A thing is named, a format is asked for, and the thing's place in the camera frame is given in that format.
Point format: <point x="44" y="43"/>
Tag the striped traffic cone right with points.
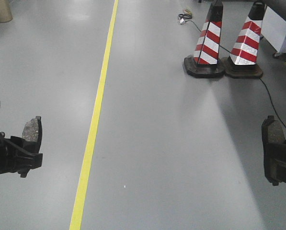
<point x="242" y="61"/>

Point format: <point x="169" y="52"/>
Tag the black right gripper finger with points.
<point x="278" y="171"/>
<point x="276" y="150"/>

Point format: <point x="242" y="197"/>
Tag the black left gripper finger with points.
<point x="27" y="153"/>
<point x="23" y="172"/>

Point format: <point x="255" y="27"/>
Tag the grey brake pad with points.
<point x="271" y="132"/>
<point x="32" y="135"/>

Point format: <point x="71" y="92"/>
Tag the striped traffic cone left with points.
<point x="204" y="62"/>

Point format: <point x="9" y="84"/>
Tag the striped traffic cone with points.
<point x="242" y="61"/>
<point x="204" y="62"/>

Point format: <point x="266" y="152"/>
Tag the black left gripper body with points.
<point x="8" y="154"/>

